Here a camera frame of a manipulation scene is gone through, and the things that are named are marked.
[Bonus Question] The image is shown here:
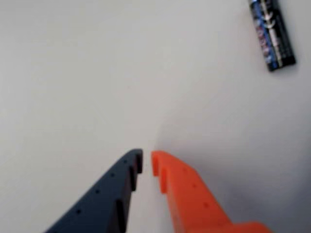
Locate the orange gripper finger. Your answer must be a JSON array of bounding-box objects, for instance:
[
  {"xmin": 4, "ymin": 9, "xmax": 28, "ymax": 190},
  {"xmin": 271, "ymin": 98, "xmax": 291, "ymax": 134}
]
[{"xmin": 151, "ymin": 150, "xmax": 273, "ymax": 233}]

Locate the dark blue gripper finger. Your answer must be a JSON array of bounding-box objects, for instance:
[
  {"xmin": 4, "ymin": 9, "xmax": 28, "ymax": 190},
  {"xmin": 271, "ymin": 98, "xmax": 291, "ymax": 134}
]
[{"xmin": 45, "ymin": 149, "xmax": 143, "ymax": 233}]

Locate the black AA battery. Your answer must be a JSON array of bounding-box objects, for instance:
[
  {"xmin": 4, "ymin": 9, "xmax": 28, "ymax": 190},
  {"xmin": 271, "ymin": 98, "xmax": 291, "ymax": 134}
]
[{"xmin": 247, "ymin": 0, "xmax": 296, "ymax": 73}]

